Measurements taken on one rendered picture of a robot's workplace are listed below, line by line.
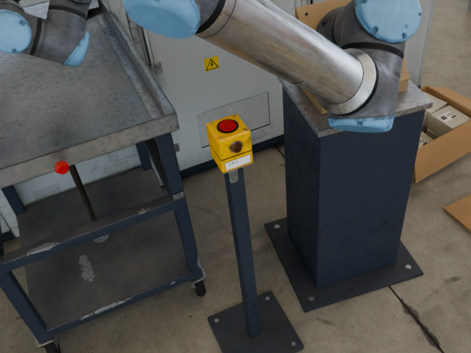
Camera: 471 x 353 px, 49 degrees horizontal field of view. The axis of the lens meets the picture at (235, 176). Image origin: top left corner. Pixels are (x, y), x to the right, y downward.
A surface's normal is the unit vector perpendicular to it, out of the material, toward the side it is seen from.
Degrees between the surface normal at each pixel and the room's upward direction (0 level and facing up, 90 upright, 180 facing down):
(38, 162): 90
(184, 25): 125
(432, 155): 71
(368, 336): 0
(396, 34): 43
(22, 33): 77
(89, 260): 0
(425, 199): 0
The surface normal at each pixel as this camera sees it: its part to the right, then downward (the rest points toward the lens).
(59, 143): -0.09, -0.73
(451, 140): 0.45, 0.25
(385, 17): 0.18, -0.12
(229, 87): 0.40, 0.60
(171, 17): -0.26, 0.95
